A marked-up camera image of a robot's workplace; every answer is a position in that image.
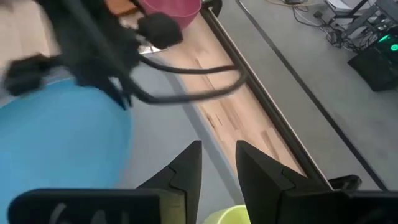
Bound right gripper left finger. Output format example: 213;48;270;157
136;139;203;224

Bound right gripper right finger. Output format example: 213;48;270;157
235;139;332;224

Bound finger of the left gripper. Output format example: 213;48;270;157
102;74;133;110

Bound yellow plastic cup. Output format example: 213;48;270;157
203;204;251;224

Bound blue plastic plate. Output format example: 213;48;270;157
0;77;134;215

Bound pink plastic bowl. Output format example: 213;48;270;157
138;0;203;30

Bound grey plastic tray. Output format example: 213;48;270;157
0;51;246;223

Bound black computer with green lights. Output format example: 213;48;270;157
347;27;398;93

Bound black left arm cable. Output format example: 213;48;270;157
133;55;249;105

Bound black metal table frame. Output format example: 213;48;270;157
200;0;333;189

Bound tangled floor cables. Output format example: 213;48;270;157
267;0;379;53

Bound grey metal desk frame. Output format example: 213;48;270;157
325;0;398;40

